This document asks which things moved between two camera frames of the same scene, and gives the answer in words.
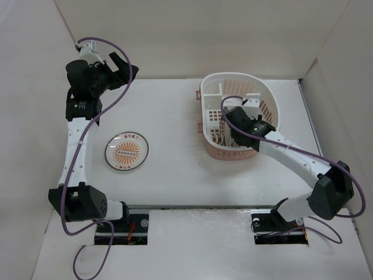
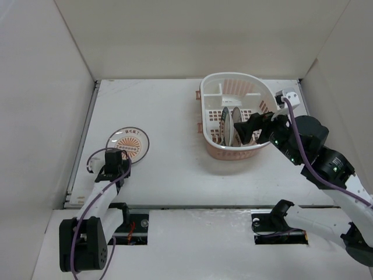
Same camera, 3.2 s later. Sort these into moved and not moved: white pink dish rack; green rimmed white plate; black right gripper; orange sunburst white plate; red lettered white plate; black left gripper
Moved: black left gripper; red lettered white plate; black right gripper; orange sunburst white plate
Not moved: green rimmed white plate; white pink dish rack
